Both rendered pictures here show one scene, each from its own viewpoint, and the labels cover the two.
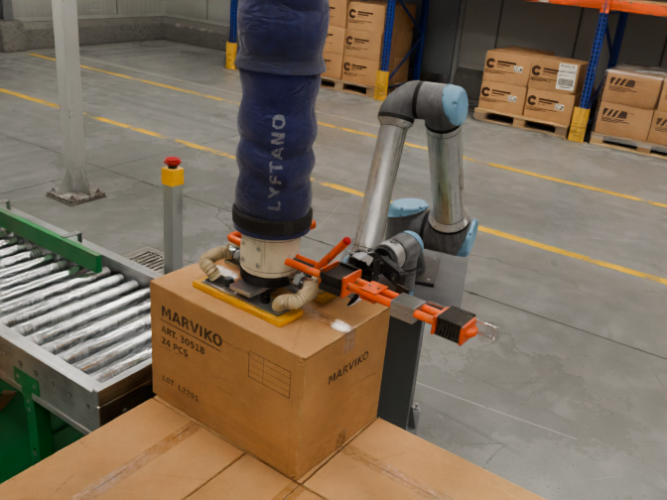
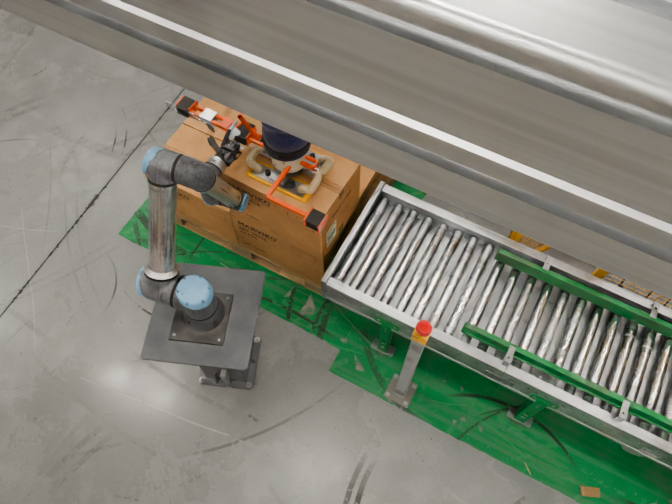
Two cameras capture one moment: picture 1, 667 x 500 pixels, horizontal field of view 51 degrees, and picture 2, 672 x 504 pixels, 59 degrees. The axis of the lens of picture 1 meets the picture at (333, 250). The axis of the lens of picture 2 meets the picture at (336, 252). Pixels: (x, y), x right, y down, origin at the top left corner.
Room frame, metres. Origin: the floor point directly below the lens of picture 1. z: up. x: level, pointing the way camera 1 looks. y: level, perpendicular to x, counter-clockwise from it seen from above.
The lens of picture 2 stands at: (3.59, 0.26, 3.36)
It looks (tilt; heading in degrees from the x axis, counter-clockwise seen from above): 63 degrees down; 175
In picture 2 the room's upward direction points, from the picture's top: 1 degrees counter-clockwise
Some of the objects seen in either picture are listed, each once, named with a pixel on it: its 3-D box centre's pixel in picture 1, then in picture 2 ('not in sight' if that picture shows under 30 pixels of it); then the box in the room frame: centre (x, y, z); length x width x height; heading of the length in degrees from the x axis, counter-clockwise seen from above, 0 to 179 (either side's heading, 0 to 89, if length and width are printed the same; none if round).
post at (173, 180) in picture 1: (173, 276); (410, 365); (2.77, 0.69, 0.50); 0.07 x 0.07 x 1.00; 57
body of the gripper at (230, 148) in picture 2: (370, 264); (227, 152); (1.83, -0.11, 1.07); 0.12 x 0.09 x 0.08; 147
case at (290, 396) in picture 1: (267, 350); (292, 188); (1.84, 0.18, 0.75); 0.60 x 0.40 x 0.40; 55
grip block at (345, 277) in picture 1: (339, 278); (245, 132); (1.71, -0.02, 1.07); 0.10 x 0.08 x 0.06; 146
